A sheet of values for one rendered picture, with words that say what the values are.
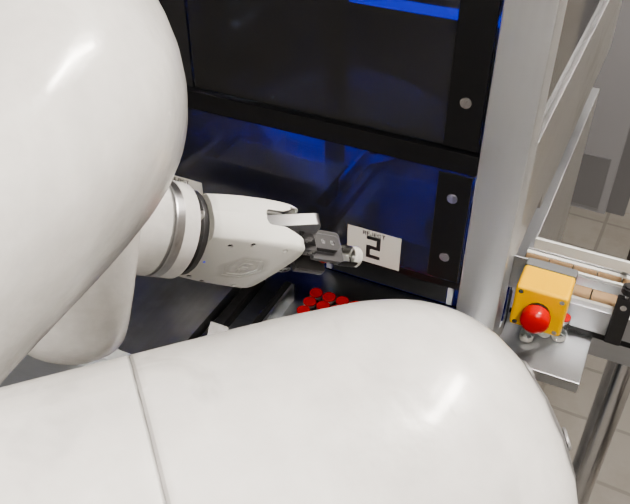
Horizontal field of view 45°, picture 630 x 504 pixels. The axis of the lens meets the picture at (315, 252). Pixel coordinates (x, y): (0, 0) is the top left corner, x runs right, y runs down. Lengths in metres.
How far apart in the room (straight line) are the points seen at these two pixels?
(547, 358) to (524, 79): 0.46
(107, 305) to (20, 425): 0.33
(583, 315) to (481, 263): 0.22
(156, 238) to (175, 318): 0.63
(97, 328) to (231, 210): 0.19
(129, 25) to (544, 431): 0.15
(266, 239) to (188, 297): 0.62
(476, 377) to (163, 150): 0.11
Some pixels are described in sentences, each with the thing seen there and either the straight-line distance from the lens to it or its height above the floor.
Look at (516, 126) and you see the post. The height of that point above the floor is 1.26.
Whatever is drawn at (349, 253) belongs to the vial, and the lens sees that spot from 0.77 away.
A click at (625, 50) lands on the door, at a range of 2.87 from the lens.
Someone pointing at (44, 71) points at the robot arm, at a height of 1.63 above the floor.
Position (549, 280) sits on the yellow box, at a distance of 1.10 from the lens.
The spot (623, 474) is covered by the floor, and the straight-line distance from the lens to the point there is 2.25.
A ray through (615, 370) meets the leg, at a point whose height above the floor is 0.79.
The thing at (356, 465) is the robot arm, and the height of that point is 1.58.
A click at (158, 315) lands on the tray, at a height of 0.88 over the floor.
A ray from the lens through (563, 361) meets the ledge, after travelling 1.21.
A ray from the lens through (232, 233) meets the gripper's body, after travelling 0.64.
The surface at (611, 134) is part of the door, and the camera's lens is 3.00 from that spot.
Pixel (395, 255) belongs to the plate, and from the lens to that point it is 1.12.
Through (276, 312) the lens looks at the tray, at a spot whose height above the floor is 0.90.
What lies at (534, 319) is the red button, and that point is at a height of 1.01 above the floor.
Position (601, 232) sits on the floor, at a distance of 3.06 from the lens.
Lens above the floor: 1.71
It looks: 38 degrees down
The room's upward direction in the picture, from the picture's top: straight up
